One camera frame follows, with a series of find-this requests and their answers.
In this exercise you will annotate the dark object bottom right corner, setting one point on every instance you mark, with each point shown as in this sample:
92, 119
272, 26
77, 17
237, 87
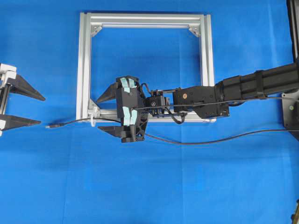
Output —
295, 214

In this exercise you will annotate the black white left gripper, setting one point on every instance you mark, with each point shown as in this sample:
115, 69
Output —
9, 76

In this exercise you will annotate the black taped right gripper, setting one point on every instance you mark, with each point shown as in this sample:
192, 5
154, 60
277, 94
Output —
129, 97

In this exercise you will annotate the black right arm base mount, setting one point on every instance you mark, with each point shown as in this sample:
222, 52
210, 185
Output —
290, 103

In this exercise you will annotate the silver aluminium extrusion frame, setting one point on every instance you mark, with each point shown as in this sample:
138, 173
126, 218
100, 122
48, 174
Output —
92, 23

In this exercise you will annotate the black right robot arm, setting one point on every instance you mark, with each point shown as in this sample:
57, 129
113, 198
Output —
208, 102

